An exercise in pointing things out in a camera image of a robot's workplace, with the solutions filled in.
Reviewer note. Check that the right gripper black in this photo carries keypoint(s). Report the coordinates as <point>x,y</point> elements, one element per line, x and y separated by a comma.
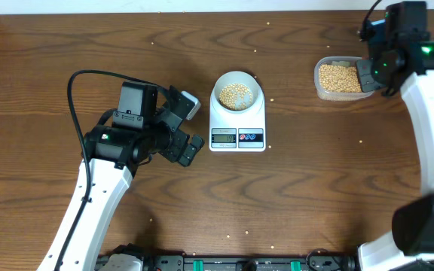
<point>366,82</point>

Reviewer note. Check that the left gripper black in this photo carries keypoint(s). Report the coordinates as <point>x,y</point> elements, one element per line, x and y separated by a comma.
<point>172,152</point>

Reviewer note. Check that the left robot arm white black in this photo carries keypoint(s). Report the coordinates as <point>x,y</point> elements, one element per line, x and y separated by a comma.
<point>111,157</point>

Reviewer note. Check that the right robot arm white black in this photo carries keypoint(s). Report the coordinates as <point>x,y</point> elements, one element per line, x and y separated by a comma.
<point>410,243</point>

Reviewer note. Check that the white digital kitchen scale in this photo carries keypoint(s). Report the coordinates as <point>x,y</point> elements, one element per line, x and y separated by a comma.
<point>237,132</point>

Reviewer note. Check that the grey round bowl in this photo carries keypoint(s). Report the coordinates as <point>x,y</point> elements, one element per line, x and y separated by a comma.
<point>236,92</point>

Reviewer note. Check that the clear plastic soybean container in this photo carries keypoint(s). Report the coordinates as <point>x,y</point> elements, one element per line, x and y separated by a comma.
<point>336,79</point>

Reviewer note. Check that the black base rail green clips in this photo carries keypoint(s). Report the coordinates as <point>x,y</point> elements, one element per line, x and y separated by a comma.
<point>132,257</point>

